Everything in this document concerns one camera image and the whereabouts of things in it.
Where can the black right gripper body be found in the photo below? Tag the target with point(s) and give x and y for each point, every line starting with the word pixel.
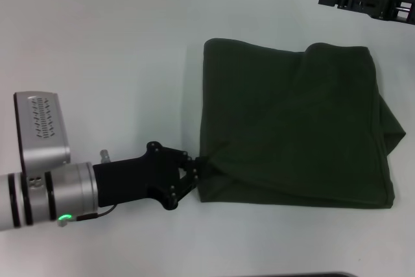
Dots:
pixel 398 6

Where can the dark green FREE T-shirt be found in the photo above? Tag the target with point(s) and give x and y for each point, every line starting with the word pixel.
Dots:
pixel 291 121

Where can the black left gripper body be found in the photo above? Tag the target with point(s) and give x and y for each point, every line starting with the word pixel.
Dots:
pixel 136 176

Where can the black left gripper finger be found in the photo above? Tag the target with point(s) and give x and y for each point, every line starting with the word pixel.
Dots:
pixel 191 160
pixel 183 189

